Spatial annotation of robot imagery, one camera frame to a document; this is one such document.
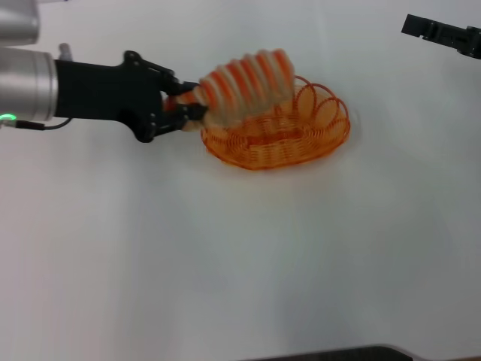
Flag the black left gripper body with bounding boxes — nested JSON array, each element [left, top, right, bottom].
[[54, 50, 177, 144]]

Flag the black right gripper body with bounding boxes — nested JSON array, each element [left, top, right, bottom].
[[428, 22, 481, 59]]

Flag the orange striped bread toy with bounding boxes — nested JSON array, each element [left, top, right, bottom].
[[165, 47, 295, 132]]

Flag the orange wire basket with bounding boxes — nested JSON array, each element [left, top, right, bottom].
[[201, 74, 352, 172]]

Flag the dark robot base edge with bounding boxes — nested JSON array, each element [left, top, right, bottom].
[[244, 333, 425, 361]]

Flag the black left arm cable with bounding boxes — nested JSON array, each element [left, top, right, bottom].
[[14, 117, 72, 132]]

